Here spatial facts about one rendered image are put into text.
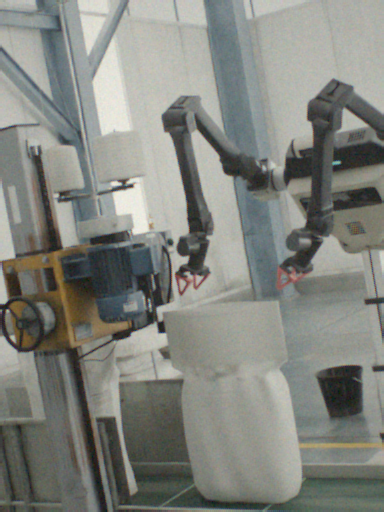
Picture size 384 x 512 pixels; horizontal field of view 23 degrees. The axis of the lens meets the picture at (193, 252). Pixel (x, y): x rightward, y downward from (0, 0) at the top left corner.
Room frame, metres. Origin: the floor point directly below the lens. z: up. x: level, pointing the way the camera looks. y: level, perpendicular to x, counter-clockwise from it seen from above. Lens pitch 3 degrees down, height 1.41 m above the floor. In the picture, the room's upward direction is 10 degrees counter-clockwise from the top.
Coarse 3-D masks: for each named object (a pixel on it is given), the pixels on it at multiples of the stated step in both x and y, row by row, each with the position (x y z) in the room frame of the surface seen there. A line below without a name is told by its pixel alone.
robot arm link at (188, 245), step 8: (208, 224) 3.16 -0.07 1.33; (192, 232) 3.21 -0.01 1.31; (200, 232) 3.21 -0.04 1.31; (208, 232) 3.17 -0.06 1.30; (184, 240) 3.12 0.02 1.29; (192, 240) 3.14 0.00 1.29; (176, 248) 3.15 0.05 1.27; (184, 248) 3.12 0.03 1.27; (192, 248) 3.12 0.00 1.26; (184, 256) 3.13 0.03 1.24
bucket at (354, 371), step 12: (324, 372) 5.70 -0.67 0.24; (336, 372) 5.71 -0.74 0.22; (348, 372) 5.69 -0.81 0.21; (360, 372) 5.49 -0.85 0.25; (324, 384) 5.50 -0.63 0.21; (336, 384) 5.45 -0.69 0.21; (348, 384) 5.45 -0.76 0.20; (360, 384) 5.50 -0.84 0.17; (324, 396) 5.54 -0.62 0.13; (336, 396) 5.47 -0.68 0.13; (348, 396) 5.46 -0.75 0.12; (360, 396) 5.50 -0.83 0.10; (336, 408) 5.48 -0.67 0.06; (348, 408) 5.47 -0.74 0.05; (360, 408) 5.50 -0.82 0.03
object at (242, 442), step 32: (192, 320) 3.18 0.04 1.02; (224, 320) 3.09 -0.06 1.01; (256, 320) 3.07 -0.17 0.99; (192, 352) 3.21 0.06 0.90; (224, 352) 3.10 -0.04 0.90; (256, 352) 3.07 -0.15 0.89; (192, 384) 3.19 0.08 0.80; (224, 384) 3.10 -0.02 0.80; (256, 384) 3.05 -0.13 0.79; (192, 416) 3.18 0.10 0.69; (224, 416) 3.10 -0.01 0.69; (256, 416) 3.03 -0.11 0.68; (288, 416) 3.06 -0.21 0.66; (192, 448) 3.21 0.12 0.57; (224, 448) 3.11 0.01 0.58; (256, 448) 3.04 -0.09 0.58; (288, 448) 3.04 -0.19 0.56; (224, 480) 3.13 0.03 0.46; (256, 480) 3.06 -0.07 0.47; (288, 480) 3.03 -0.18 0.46
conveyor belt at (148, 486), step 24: (144, 480) 3.59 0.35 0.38; (168, 480) 3.53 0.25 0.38; (192, 480) 3.47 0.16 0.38; (312, 480) 3.22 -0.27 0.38; (336, 480) 3.17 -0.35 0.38; (360, 480) 3.12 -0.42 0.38; (144, 504) 3.29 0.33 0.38; (168, 504) 3.24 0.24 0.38; (192, 504) 3.19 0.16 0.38; (216, 504) 3.15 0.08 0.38; (240, 504) 3.10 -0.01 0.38; (264, 504) 3.06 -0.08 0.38; (288, 504) 3.01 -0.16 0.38; (312, 504) 2.97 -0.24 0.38; (336, 504) 2.93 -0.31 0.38; (360, 504) 2.89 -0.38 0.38
